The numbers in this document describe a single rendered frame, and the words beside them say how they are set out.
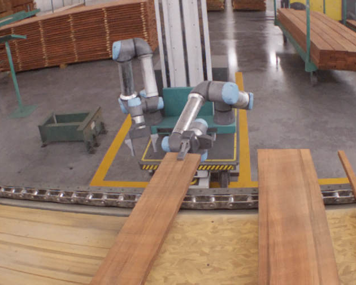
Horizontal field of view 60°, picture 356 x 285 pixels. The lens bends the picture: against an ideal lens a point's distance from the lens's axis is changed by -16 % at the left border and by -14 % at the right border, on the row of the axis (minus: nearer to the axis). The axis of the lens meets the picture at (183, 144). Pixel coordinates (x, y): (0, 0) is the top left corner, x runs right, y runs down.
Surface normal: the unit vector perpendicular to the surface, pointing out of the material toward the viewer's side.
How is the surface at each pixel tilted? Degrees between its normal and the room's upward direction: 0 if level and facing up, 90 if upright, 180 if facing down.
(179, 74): 90
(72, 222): 0
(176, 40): 90
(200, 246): 0
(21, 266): 0
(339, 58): 90
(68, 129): 90
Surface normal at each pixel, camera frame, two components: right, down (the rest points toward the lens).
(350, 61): -0.12, 0.50
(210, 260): -0.09, -0.86
